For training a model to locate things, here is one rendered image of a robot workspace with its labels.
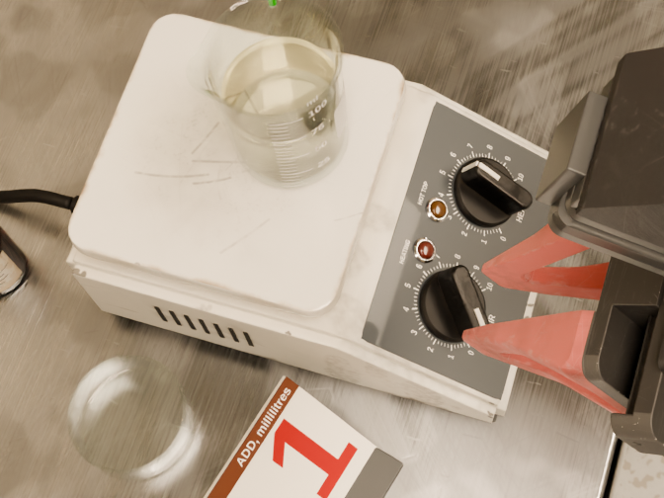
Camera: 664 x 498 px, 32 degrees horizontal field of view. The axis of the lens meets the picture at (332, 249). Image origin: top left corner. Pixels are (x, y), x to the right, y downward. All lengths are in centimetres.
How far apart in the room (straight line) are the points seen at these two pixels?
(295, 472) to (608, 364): 21
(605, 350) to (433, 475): 21
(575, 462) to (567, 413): 2
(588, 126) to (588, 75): 33
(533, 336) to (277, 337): 16
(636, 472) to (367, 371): 13
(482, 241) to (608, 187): 26
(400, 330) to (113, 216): 13
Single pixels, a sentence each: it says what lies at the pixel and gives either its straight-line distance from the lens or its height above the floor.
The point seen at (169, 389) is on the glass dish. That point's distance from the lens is 56.
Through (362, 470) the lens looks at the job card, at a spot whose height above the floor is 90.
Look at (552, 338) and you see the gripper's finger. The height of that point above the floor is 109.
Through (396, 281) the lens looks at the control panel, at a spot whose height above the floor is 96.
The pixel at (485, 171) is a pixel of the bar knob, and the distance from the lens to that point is 51.
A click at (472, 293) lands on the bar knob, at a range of 50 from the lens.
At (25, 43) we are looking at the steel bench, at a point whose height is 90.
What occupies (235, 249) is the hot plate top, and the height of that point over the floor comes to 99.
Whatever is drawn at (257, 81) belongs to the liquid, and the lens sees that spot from 47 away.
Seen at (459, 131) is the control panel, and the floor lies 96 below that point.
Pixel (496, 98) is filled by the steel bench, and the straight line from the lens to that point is 61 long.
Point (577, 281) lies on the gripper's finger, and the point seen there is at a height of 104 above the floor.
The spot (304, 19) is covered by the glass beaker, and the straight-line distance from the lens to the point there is 46.
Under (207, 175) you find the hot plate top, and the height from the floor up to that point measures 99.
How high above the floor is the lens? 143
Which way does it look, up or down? 68 degrees down
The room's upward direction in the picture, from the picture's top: 11 degrees counter-clockwise
